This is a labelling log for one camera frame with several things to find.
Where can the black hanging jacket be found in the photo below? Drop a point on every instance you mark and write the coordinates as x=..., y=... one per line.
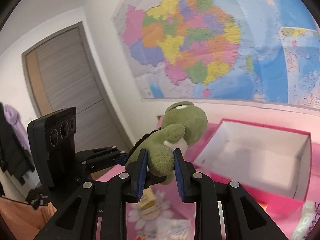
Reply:
x=14, y=157

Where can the grey wooden door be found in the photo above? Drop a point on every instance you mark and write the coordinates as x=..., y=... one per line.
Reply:
x=60, y=72

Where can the white patterned plastic bag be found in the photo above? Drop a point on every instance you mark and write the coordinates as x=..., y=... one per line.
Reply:
x=308, y=220

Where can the person's left hand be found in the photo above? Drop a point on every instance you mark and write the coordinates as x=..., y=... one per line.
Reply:
x=22, y=220

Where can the pink open storage box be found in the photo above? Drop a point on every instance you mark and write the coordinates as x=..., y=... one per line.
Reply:
x=272, y=163

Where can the small yellow box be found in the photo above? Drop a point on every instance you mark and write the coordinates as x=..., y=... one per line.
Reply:
x=147, y=201

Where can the colourful wall map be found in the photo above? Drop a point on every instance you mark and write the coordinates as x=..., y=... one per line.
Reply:
x=243, y=50

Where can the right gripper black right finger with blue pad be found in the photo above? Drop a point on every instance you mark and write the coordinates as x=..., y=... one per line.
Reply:
x=188, y=187

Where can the pink flower patterned mat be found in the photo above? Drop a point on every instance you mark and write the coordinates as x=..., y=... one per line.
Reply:
x=169, y=206

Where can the purple hanging garment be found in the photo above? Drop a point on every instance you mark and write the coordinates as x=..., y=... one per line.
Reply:
x=13, y=118

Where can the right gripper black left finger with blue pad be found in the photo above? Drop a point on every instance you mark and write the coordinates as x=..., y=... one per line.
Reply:
x=134, y=178

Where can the green plush turtle toy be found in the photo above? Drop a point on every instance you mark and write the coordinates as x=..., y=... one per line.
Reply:
x=182, y=126

